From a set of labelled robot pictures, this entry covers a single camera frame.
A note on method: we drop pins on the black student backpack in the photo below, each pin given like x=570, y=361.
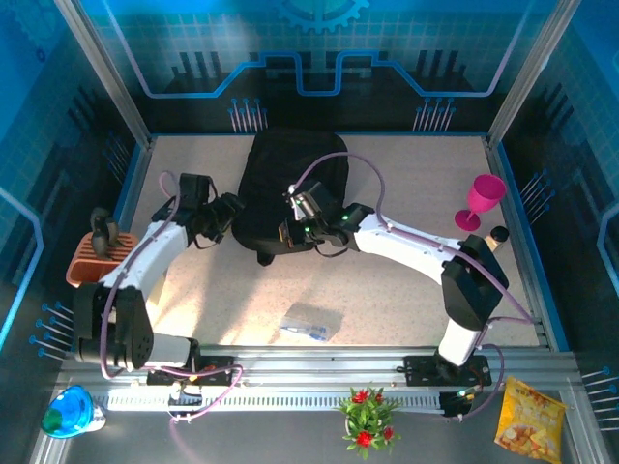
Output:
x=275, y=164

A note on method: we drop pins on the small bottle with black cap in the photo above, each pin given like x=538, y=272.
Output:
x=497, y=238

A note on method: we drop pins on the pink plastic goblet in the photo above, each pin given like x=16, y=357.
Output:
x=486, y=193

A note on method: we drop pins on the beige knife block orange top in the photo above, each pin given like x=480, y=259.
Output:
x=84, y=263

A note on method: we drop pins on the blue green plastic toy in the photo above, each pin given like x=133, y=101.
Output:
x=70, y=413

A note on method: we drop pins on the aluminium frame post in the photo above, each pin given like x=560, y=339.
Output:
x=104, y=72
x=532, y=72

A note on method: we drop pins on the clear plastic pencil case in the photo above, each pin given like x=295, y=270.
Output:
x=312, y=321

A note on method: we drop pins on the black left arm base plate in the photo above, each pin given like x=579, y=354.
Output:
x=220, y=367

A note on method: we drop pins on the potted plant with red flowers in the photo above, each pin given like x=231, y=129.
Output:
x=367, y=420

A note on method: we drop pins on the yellow chips bag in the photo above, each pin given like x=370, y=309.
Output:
x=529, y=420

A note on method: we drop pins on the black control box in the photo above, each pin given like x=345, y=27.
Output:
x=457, y=403
x=186, y=398

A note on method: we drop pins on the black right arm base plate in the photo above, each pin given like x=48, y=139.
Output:
x=421, y=371

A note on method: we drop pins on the aluminium table rail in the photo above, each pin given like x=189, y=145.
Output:
x=314, y=365

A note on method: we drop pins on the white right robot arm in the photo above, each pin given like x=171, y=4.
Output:
x=411, y=241

